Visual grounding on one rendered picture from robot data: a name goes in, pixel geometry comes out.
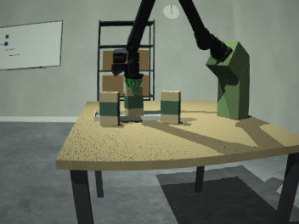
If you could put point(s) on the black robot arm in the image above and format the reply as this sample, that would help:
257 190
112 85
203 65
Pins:
204 39

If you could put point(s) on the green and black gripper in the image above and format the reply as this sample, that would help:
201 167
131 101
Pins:
136 78

